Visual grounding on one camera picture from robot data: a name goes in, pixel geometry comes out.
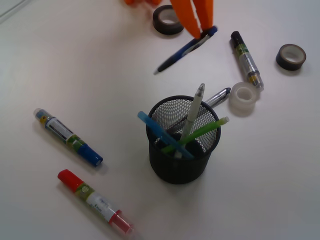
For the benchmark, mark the clear tape roll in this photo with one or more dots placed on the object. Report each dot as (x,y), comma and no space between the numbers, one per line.
(242,99)

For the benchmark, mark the silver pen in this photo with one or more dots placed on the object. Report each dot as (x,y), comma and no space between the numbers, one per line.
(218,97)

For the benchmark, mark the blue cap marker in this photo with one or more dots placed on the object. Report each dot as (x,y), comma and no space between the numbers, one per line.
(53,125)

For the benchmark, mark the green mechanical pencil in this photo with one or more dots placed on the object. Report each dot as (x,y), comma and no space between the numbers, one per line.
(197,133)

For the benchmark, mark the white dotted pen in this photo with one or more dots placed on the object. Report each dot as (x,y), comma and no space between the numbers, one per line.
(193,111)

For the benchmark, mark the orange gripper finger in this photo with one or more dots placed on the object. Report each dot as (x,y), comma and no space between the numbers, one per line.
(205,13)
(185,14)

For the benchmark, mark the black mesh pen holder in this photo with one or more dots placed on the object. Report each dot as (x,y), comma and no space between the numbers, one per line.
(171,114)

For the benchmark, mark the black cap marker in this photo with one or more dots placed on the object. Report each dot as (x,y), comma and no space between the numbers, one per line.
(249,68)

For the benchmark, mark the dark blue black pen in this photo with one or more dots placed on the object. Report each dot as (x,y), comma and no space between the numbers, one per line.
(188,48)

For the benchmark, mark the light blue pen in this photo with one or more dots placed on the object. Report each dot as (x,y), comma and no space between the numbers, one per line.
(163,135)

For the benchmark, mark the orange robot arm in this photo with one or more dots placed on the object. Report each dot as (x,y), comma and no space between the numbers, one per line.
(157,3)

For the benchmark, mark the black tape roll right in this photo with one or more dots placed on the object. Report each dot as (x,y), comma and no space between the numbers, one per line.
(291,57)

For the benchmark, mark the black tape roll near robot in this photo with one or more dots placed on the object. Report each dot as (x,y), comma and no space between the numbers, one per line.
(165,21)

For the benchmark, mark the red cap marker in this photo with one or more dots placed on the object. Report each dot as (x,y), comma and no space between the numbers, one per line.
(98,203)

